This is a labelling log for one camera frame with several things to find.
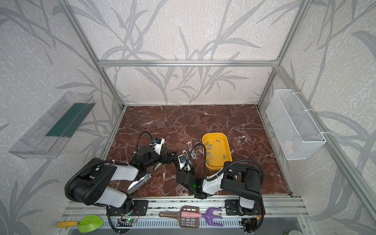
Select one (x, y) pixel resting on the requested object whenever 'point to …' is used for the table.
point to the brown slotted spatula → (185, 222)
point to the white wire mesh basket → (298, 137)
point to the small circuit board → (126, 222)
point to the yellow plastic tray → (218, 151)
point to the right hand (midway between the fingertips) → (179, 161)
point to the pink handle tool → (187, 214)
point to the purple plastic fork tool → (209, 216)
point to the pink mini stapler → (190, 146)
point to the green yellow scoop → (87, 224)
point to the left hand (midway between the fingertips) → (173, 147)
